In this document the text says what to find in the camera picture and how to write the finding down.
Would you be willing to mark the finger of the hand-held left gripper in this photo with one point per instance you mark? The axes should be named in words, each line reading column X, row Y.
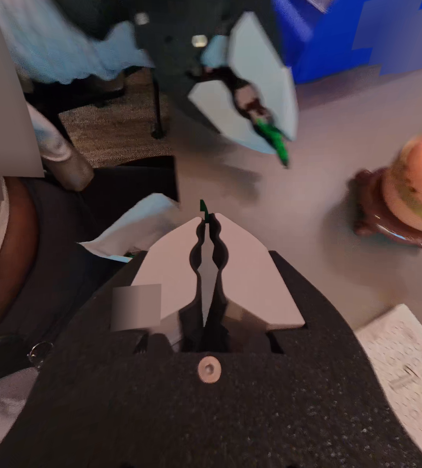
column 265, row 69
column 218, row 106

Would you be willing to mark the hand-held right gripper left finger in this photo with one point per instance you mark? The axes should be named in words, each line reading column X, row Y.
column 174, row 263

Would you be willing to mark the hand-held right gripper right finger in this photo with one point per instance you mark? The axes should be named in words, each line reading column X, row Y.
column 258, row 281

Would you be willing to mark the brown stem brick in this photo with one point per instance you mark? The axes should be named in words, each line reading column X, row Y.
column 258, row 108

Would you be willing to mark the blue plastic bin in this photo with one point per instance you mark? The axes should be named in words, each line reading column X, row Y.
column 306, row 44

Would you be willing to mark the white paper bag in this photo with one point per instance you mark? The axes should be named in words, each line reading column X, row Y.
column 141, row 223

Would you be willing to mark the dark green pointed brick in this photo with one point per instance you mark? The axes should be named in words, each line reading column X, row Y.
column 204, row 214

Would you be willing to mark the bright green small brick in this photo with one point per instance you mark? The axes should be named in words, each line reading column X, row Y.
column 275, row 140

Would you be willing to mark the grey desk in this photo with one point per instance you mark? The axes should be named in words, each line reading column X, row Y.
column 335, row 120

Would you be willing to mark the pale cloth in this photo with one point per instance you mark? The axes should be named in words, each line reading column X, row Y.
column 68, row 47

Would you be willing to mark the white printed paper packet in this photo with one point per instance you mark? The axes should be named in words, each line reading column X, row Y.
column 408, row 365

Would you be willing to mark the toy brick flower pot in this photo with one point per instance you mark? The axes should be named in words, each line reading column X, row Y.
column 415, row 182

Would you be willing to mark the black metal chair frame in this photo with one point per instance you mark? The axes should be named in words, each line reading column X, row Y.
column 156, row 109

